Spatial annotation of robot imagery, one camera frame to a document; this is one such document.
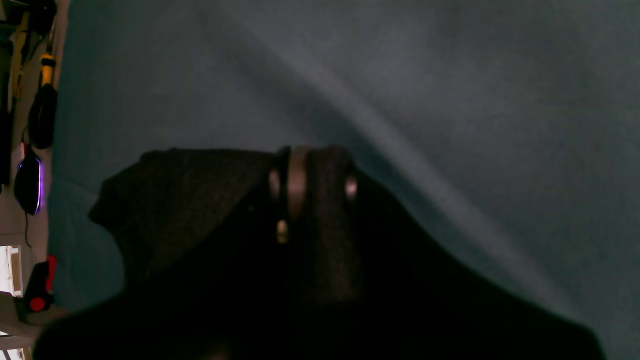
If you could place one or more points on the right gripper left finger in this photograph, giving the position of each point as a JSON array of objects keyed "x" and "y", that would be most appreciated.
[{"x": 278, "y": 189}]

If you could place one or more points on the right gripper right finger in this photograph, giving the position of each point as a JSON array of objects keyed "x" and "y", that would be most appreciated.
[{"x": 335, "y": 261}]

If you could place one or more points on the black T-shirt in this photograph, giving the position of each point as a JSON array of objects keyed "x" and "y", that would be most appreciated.
[{"x": 207, "y": 280}]

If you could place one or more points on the teal table cloth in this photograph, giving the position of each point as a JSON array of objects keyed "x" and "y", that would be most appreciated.
[{"x": 508, "y": 128}]

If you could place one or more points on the black computer mouse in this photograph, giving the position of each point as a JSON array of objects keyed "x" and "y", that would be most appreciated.
[{"x": 29, "y": 184}]

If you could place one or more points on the orange black clamp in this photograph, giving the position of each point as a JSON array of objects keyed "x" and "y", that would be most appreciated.
[{"x": 39, "y": 294}]

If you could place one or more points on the yellow handled pliers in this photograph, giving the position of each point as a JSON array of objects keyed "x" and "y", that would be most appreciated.
[{"x": 42, "y": 114}]

